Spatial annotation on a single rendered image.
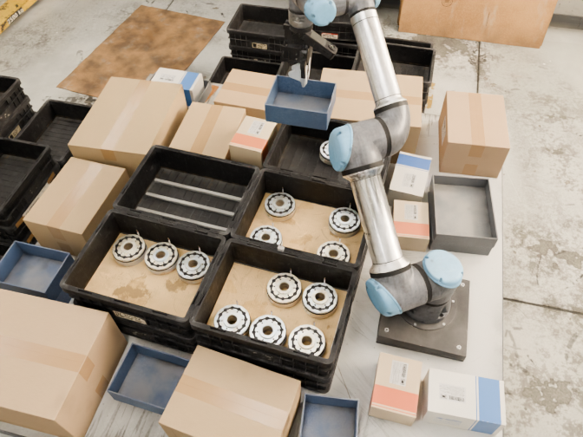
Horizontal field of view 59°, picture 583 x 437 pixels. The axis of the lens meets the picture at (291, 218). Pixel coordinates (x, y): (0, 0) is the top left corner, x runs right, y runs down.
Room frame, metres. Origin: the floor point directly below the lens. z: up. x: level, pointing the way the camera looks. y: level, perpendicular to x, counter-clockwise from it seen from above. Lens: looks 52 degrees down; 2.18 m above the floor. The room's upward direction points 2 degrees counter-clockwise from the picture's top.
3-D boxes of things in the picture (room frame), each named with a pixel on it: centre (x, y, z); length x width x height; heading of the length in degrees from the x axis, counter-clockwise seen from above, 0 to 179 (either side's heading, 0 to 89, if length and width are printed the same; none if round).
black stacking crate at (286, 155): (1.28, -0.14, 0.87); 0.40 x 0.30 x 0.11; 72
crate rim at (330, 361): (0.71, 0.05, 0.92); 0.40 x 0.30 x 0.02; 72
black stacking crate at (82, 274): (0.83, 0.43, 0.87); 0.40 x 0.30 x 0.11; 72
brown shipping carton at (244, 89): (1.69, 0.12, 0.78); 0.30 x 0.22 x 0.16; 73
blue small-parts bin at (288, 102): (1.31, -0.04, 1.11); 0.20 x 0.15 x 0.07; 75
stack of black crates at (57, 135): (1.92, 1.15, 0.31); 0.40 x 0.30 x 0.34; 165
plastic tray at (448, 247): (1.12, -0.59, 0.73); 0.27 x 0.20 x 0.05; 171
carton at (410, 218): (1.08, -0.41, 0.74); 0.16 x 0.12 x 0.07; 171
